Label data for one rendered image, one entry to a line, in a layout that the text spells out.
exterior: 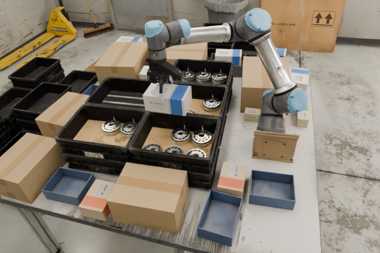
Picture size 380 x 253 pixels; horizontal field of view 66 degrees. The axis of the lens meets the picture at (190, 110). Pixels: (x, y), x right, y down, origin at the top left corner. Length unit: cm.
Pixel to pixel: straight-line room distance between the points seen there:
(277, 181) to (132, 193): 71
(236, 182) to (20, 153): 110
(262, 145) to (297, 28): 290
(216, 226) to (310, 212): 43
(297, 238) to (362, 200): 122
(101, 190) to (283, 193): 86
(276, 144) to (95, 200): 92
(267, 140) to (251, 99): 40
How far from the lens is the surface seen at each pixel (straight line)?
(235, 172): 147
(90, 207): 145
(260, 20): 142
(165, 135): 159
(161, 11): 480
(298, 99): 148
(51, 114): 191
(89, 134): 172
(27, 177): 161
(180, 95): 133
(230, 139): 174
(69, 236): 237
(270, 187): 152
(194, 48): 227
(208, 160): 131
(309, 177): 162
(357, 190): 261
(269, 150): 159
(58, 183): 171
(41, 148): 170
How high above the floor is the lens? 190
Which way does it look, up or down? 38 degrees down
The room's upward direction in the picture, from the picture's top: 4 degrees counter-clockwise
